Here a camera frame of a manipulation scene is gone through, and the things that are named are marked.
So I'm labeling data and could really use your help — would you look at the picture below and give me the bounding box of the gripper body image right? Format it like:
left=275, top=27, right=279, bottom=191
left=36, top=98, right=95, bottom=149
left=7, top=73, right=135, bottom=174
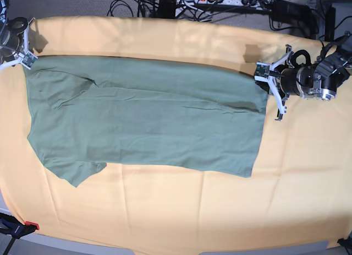
left=271, top=45, right=337, bottom=121

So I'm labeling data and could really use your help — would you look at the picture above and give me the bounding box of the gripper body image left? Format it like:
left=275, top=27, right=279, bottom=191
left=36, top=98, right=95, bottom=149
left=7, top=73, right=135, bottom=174
left=1, top=17, right=30, bottom=70

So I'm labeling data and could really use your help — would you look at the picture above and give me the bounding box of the green T-shirt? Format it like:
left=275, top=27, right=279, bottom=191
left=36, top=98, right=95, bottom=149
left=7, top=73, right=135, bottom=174
left=25, top=56, right=268, bottom=186

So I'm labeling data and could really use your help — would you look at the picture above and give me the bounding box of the black power adapter brick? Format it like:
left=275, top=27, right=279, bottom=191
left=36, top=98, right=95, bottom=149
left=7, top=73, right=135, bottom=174
left=271, top=0, right=311, bottom=20

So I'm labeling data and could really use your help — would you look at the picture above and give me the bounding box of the black box far right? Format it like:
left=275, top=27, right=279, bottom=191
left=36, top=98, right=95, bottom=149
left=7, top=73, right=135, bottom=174
left=324, top=3, right=336, bottom=42

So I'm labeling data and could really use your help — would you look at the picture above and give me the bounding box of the white power strip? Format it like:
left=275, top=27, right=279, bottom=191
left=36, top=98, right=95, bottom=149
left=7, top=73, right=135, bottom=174
left=179, top=0, right=264, bottom=8

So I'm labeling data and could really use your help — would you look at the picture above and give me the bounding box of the black clamp right corner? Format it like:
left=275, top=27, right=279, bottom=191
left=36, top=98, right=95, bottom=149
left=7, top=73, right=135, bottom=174
left=337, top=237, right=352, bottom=250

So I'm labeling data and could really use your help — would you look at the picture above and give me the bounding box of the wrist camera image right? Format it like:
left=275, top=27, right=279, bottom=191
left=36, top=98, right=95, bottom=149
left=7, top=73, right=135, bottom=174
left=254, top=62, right=271, bottom=82

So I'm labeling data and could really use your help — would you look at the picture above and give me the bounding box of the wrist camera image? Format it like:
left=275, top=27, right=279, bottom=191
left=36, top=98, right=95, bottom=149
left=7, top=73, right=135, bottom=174
left=20, top=51, right=37, bottom=70
left=254, top=62, right=271, bottom=82

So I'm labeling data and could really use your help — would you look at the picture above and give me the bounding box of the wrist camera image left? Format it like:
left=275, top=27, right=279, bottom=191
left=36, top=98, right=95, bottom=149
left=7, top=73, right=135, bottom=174
left=20, top=51, right=37, bottom=70

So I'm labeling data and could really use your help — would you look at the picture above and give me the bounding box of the black stand post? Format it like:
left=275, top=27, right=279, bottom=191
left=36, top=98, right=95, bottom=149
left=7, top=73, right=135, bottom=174
left=149, top=0, right=177, bottom=19

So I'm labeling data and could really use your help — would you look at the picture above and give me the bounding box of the tangle of black cables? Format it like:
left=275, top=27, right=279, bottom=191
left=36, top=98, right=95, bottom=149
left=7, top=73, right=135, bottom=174
left=106, top=0, right=221, bottom=21

